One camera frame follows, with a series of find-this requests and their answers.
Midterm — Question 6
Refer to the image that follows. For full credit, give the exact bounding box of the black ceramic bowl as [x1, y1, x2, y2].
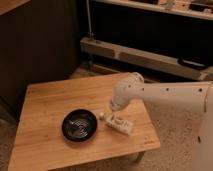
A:
[61, 109, 98, 142]

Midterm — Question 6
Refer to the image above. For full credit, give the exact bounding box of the white labelled bottle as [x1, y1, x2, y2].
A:
[99, 112, 134, 135]

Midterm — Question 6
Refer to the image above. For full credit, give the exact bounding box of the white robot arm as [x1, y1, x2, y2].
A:
[109, 72, 213, 171]

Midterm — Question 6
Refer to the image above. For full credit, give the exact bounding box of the wooden shelf with items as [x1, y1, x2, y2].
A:
[94, 0, 213, 21]

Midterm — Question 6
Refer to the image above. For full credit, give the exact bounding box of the black handle on beam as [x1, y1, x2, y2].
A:
[177, 58, 209, 71]

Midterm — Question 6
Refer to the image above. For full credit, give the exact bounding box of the wooden table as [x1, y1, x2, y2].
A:
[8, 73, 160, 171]

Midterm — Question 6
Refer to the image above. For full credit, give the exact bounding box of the grey metal beam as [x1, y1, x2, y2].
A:
[80, 37, 213, 81]

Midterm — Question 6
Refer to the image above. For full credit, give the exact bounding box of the vertical metal pole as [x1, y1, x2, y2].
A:
[86, 0, 94, 39]

